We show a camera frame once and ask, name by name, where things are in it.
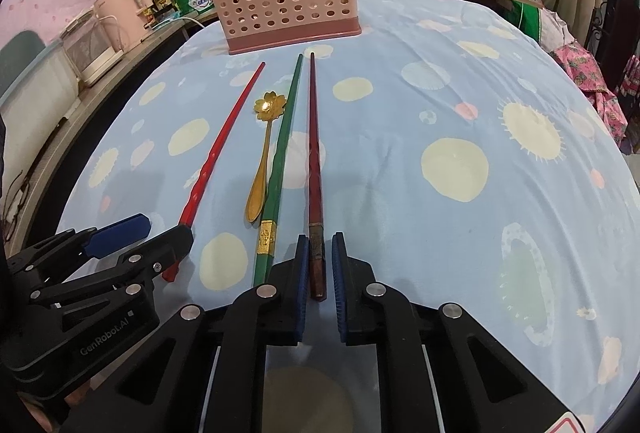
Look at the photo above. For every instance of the red chopstick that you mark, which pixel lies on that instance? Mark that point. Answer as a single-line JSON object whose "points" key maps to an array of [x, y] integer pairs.
{"points": [[190, 210]]}

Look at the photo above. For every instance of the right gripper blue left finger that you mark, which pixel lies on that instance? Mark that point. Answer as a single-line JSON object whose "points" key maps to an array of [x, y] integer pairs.
{"points": [[300, 285]]}

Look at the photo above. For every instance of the white blender base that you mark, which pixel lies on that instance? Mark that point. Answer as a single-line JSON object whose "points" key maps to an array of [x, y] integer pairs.
{"points": [[88, 47]]}

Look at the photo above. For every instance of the dark maroon chopstick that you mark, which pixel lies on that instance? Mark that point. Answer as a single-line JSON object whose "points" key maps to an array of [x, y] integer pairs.
{"points": [[317, 257]]}

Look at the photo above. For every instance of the green chopstick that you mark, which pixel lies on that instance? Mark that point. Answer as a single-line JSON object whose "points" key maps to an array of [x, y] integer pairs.
{"points": [[267, 234]]}

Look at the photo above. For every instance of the white storage bin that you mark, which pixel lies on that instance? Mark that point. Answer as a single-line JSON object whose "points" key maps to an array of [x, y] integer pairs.
{"points": [[38, 87]]}

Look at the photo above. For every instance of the pink pineapple garment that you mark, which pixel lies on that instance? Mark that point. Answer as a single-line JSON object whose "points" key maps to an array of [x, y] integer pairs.
{"points": [[615, 107]]}

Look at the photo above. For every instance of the gold flower spoon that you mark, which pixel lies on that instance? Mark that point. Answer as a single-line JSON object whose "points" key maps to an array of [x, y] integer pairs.
{"points": [[268, 109]]}

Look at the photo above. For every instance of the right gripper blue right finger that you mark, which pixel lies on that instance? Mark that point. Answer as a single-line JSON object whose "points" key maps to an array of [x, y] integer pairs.
{"points": [[338, 252]]}

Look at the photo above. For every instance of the blue polka dot tablecloth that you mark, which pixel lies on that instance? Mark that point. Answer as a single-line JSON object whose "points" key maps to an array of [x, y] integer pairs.
{"points": [[457, 158]]}

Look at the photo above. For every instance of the pink electric kettle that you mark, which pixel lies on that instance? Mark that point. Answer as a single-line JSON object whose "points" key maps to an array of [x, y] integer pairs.
{"points": [[126, 22]]}

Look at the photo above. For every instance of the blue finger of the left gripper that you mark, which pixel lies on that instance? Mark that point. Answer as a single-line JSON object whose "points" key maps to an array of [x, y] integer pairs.
{"points": [[117, 236]]}

